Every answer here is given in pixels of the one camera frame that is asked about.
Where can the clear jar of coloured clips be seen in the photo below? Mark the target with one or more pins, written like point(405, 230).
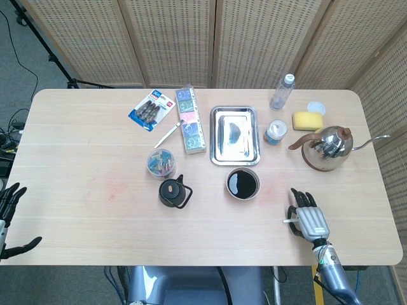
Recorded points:
point(161, 163)

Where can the white pen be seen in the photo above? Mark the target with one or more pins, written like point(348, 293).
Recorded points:
point(168, 135)

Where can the black teapot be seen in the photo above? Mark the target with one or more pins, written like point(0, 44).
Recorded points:
point(171, 190)

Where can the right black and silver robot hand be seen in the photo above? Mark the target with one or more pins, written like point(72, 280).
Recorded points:
point(311, 222)

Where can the small jar with blue label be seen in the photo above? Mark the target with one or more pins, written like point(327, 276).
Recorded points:
point(275, 131)

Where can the black tripod stand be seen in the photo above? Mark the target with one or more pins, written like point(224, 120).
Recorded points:
point(54, 58)

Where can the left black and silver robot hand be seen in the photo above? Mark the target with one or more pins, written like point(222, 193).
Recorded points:
point(9, 200)

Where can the stainless steel tray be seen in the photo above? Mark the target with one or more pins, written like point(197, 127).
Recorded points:
point(234, 135)

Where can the long box of pastel items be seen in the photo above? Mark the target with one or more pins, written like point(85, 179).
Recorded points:
point(190, 120)

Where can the steel gooseneck kettle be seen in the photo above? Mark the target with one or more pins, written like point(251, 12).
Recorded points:
point(327, 149)

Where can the blue blister pack of clips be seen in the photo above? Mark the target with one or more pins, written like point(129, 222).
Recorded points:
point(151, 109)

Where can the white table leg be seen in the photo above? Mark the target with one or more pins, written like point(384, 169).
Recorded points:
point(277, 286)

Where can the black bowl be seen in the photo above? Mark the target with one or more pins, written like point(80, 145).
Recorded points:
point(243, 183)

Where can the white plastic spoon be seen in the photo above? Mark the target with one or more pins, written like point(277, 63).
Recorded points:
point(290, 220)

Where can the white round lid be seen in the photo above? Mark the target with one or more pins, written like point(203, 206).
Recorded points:
point(316, 106)

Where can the yellow sponge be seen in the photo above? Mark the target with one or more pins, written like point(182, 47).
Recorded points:
point(307, 120)

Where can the clear plastic water bottle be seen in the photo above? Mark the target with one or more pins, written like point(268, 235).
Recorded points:
point(281, 93)

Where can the grey robot torso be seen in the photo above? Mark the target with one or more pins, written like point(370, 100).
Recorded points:
point(190, 286)

